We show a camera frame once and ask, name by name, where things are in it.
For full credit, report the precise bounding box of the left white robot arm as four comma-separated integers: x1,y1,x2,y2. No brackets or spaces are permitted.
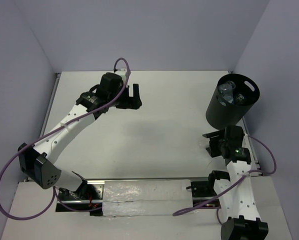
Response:
18,68,142,200

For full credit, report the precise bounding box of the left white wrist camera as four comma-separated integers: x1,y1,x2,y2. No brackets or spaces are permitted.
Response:
114,68,130,83

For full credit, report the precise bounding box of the metal base rail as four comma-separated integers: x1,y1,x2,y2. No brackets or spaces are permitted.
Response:
55,176,217,217

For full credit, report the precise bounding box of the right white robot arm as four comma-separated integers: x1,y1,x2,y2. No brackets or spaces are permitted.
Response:
204,125,269,240

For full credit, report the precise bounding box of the black cylindrical bin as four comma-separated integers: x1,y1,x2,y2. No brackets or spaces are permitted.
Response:
205,73,260,130

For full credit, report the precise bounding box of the labelled clear plastic bottle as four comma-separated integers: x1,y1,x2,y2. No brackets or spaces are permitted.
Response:
218,83,234,104

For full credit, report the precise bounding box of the silver foil covered block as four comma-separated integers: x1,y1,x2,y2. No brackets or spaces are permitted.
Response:
102,179,193,217

